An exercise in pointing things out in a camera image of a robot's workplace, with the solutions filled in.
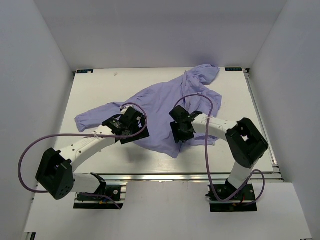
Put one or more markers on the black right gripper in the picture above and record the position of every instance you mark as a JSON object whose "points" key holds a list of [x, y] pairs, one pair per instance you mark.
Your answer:
{"points": [[177, 136]]}

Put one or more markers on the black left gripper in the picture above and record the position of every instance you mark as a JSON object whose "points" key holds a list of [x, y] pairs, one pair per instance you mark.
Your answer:
{"points": [[144, 134]]}

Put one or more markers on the lilac zip jacket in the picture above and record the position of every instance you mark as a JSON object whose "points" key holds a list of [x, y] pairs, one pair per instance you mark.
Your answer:
{"points": [[191, 92]]}

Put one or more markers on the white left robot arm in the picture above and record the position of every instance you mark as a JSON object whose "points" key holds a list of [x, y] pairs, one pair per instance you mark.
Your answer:
{"points": [[57, 169]]}

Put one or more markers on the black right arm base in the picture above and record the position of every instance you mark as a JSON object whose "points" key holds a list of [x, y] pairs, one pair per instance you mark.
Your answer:
{"points": [[240, 203]]}

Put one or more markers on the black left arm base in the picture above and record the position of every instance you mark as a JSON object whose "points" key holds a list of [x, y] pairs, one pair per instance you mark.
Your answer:
{"points": [[112, 197]]}

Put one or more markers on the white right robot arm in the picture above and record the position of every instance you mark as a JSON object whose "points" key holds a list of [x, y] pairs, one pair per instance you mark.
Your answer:
{"points": [[246, 143]]}

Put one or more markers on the blue label sticker right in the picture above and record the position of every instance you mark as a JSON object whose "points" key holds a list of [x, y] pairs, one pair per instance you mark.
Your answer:
{"points": [[233, 69]]}

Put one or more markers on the blue label sticker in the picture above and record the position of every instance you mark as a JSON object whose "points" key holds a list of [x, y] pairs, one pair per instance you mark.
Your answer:
{"points": [[233, 69], [84, 71]]}

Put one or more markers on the blue label sticker left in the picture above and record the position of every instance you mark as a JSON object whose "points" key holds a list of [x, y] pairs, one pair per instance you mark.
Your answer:
{"points": [[84, 71]]}

